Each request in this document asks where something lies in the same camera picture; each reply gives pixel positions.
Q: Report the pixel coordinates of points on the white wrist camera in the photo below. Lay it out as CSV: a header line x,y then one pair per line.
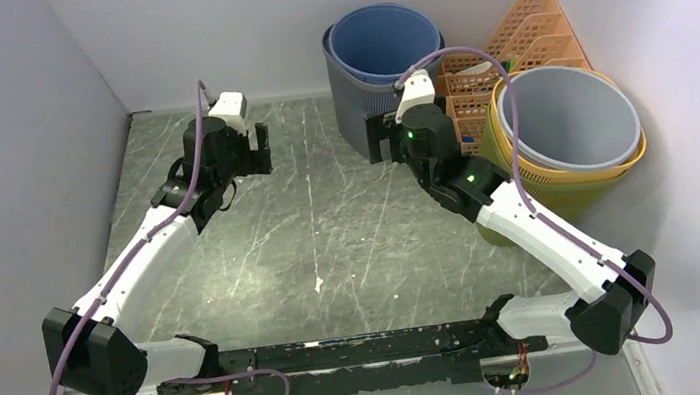
x,y
418,89
231,107

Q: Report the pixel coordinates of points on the blue plastic bucket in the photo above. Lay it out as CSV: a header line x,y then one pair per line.
x,y
377,43

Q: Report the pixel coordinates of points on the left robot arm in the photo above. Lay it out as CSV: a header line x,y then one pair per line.
x,y
90,348

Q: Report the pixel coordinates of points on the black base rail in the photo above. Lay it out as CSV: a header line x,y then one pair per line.
x,y
452,352

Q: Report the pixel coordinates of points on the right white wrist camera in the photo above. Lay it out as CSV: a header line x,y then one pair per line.
x,y
418,89

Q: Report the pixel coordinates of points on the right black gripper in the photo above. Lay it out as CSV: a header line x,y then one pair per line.
x,y
382,127

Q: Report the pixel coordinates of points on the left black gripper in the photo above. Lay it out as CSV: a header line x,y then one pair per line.
x,y
256,162

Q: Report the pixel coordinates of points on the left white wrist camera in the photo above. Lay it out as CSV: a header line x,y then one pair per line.
x,y
231,107

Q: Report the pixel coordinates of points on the dark grey mesh basket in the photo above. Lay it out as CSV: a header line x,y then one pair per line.
x,y
356,100

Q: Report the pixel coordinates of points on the light grey plastic bucket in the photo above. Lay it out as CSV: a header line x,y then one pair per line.
x,y
569,119

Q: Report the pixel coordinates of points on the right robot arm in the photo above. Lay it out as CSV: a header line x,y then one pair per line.
x,y
609,289

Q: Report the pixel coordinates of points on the orange plastic file organizer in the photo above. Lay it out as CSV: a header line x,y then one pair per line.
x,y
533,33

